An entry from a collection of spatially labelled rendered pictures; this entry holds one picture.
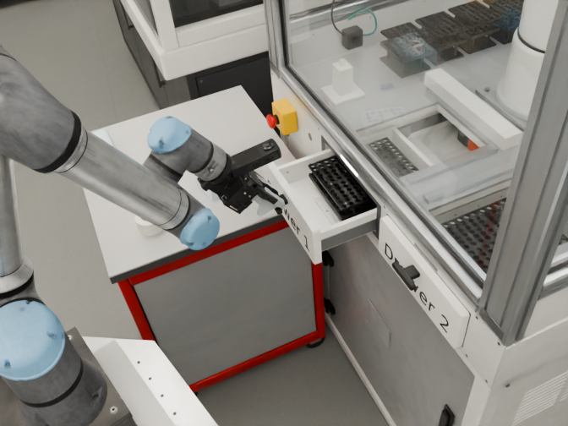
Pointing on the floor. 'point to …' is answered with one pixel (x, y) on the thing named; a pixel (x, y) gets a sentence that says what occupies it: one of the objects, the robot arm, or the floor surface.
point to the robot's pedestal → (131, 386)
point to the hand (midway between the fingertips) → (280, 197)
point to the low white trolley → (213, 260)
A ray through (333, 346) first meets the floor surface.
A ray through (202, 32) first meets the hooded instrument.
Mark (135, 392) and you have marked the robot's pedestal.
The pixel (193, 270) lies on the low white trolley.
